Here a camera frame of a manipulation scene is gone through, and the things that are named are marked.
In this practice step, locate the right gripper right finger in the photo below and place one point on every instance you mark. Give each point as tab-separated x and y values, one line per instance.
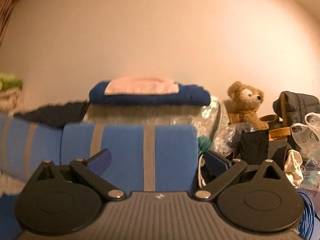
226	172

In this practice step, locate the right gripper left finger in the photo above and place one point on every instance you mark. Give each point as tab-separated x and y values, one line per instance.
90	171

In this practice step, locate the dark blue sweatshirt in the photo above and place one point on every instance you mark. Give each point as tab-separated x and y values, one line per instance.
9	227

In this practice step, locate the blue striped pillow right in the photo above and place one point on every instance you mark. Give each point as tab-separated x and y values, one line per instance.
144	158

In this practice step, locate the blue striped pillow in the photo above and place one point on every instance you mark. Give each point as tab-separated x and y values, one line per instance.
144	158
24	145

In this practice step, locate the black garment behind pillows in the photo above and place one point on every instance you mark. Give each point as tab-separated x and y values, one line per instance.
57	116

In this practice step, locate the blue striped pillow left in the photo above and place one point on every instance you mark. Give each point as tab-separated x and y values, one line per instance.
24	145

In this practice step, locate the brown teddy bear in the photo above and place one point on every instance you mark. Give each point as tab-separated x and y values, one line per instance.
247	100

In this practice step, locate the quilted beige bedspread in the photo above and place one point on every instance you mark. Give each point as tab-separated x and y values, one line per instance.
9	185

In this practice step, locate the folded dark blue blanket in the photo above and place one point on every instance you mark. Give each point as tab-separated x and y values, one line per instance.
193	95

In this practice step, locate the clear plastic bag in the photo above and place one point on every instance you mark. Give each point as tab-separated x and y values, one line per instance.
306	136

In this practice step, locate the pink folded towel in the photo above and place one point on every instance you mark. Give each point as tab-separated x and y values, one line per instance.
141	86

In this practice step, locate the beige folded comforter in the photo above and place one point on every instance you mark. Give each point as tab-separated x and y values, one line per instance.
11	101

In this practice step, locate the green blanket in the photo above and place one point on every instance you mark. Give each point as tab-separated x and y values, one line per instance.
9	81

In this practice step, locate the black strap bag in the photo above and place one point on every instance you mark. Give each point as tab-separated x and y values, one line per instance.
255	147

